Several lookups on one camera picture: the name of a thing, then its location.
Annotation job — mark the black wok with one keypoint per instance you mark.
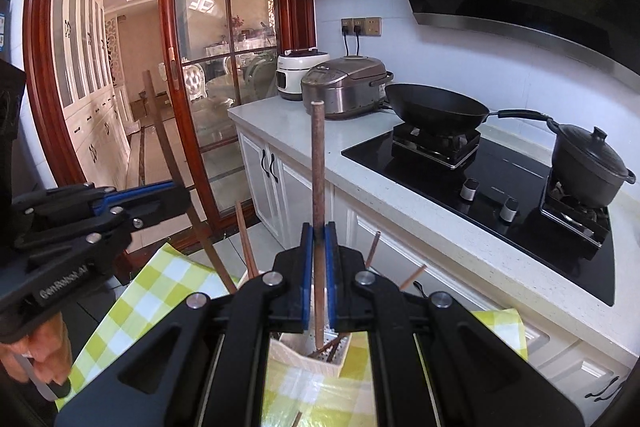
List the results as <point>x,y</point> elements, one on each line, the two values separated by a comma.
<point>435,107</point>

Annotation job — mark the brown wooden chopstick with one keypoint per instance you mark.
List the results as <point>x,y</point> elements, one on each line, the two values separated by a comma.
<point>170,147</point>
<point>373,249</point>
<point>246,242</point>
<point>318,167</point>
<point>414,277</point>
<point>296,421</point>

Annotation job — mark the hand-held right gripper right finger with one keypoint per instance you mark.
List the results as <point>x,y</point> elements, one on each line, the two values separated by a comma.
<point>330,287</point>

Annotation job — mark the white lower cabinet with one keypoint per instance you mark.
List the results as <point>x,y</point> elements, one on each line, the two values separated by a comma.
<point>290,187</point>
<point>450,287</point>

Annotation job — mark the white ornate dining chair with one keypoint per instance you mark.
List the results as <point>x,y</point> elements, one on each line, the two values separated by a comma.
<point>192,82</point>

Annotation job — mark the black glass gas cooktop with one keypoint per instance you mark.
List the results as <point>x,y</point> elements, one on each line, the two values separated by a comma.
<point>500,187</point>

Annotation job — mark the red wooden door frame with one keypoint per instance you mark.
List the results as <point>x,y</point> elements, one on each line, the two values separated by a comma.
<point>42,32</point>

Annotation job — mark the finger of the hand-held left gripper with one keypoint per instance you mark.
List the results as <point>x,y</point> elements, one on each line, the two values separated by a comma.
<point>125,193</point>
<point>150,212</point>

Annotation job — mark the person's left hand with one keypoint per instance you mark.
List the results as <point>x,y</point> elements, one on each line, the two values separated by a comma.
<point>45,352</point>

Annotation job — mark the wall power socket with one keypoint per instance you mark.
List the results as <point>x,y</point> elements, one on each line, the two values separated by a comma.
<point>372,26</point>

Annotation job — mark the speckled kitchen countertop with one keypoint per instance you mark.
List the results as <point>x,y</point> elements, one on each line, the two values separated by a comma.
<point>280,122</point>

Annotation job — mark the red wooden glass sliding door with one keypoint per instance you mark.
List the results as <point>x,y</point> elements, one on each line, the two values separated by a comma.
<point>170,7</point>

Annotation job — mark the silver rice cooker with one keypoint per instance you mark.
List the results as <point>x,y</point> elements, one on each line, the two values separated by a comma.
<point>345,87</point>

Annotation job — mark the white perforated plastic utensil basket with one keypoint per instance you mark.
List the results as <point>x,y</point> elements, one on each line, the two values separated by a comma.
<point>295,357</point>

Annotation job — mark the black lidded pot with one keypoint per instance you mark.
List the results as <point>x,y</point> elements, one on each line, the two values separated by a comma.
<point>585,167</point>

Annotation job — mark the white pressure cooker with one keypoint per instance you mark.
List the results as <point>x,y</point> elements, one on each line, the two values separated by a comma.
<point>290,77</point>

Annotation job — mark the white display cabinet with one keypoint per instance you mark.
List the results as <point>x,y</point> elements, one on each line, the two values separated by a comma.
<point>85,57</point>

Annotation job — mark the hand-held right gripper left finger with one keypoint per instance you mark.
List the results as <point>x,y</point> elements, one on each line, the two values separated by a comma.
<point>307,287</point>

